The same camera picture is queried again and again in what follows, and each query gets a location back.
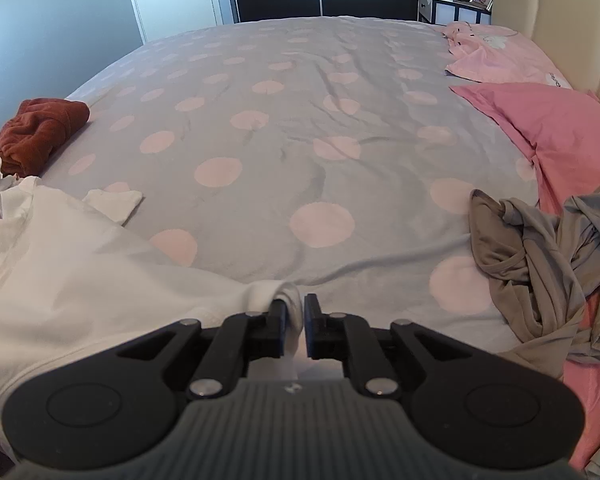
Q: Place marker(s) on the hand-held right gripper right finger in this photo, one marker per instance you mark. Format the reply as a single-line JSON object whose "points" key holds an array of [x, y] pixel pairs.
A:
{"points": [[310, 325]]}

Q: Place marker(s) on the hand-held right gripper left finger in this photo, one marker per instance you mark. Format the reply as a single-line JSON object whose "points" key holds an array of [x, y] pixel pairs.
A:
{"points": [[279, 325]]}

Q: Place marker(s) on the large white shirt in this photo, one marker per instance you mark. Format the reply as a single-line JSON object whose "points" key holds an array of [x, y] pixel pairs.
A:
{"points": [[80, 280]]}

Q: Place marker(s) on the grey polka dot duvet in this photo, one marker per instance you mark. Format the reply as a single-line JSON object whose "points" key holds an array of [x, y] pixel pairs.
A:
{"points": [[290, 125]]}

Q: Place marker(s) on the small white cloth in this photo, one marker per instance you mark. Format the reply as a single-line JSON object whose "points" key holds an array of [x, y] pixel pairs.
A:
{"points": [[112, 202]]}

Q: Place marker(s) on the taupe garment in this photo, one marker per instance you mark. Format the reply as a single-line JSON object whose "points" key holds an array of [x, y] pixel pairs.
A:
{"points": [[520, 270]]}

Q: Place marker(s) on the grey garment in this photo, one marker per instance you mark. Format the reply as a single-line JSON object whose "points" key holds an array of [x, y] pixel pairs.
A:
{"points": [[592, 230]]}

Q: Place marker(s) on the rust brown garment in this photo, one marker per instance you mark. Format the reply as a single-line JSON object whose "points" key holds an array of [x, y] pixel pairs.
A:
{"points": [[40, 127]]}

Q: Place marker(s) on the dark pink pillow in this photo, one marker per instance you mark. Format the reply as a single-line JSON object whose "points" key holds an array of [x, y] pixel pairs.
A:
{"points": [[545, 120]]}

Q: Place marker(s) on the light pink pillow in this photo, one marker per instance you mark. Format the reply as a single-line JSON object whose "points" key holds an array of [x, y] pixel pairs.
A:
{"points": [[505, 55]]}

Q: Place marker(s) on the white door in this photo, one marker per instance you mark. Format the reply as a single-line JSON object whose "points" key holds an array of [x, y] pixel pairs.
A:
{"points": [[175, 0]]}

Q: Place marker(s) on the white shelf unit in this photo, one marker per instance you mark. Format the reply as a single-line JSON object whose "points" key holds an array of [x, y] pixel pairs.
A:
{"points": [[447, 5]]}

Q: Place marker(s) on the cream padded headboard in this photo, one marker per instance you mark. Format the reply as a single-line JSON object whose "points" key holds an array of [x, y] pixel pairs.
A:
{"points": [[560, 15]]}

